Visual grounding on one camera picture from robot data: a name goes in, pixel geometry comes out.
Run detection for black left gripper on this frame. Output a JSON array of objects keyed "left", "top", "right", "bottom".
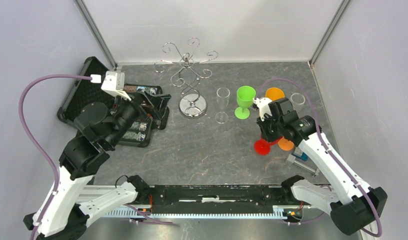
[{"left": 107, "top": 86, "right": 173, "bottom": 148}]

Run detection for orange plastic wine glass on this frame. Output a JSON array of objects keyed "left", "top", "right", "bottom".
[{"left": 277, "top": 137, "right": 295, "bottom": 151}]

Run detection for red plastic wine glass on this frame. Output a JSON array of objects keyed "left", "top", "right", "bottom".
[{"left": 253, "top": 138, "right": 281, "bottom": 156}]

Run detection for yellow plastic wine glass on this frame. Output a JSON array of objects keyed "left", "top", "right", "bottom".
[{"left": 264, "top": 87, "right": 285, "bottom": 101}]

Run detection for clear wine glass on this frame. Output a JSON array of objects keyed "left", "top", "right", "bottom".
[
  {"left": 215, "top": 87, "right": 231, "bottom": 124},
  {"left": 289, "top": 92, "right": 306, "bottom": 112}
]

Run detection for green plastic wine glass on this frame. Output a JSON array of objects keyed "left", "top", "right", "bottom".
[{"left": 234, "top": 85, "right": 257, "bottom": 120}]

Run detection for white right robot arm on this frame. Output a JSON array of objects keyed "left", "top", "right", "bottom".
[{"left": 252, "top": 97, "right": 388, "bottom": 238}]

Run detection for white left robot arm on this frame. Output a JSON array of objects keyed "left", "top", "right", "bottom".
[{"left": 23, "top": 92, "right": 171, "bottom": 240}]

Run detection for chrome wine glass rack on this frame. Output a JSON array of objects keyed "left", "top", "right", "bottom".
[{"left": 153, "top": 37, "right": 219, "bottom": 119}]

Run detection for poker chip row upper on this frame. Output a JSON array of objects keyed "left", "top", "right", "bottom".
[{"left": 123, "top": 85, "right": 159, "bottom": 95}]

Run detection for blue green toy blocks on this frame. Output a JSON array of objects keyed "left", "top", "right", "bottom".
[{"left": 285, "top": 147, "right": 320, "bottom": 177}]

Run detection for black poker chip case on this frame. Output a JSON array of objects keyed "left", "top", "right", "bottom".
[{"left": 56, "top": 56, "right": 170, "bottom": 148}]

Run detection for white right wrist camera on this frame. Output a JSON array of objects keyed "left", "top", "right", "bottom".
[{"left": 252, "top": 97, "right": 273, "bottom": 122}]

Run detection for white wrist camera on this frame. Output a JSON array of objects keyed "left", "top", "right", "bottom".
[
  {"left": 101, "top": 70, "right": 132, "bottom": 101},
  {"left": 252, "top": 97, "right": 273, "bottom": 122}
]

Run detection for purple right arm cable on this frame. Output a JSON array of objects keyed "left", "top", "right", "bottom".
[{"left": 256, "top": 77, "right": 384, "bottom": 238}]

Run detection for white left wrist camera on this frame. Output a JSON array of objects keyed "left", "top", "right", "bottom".
[{"left": 101, "top": 70, "right": 132, "bottom": 101}]

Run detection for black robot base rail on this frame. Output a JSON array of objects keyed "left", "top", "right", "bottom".
[{"left": 129, "top": 175, "right": 309, "bottom": 218}]

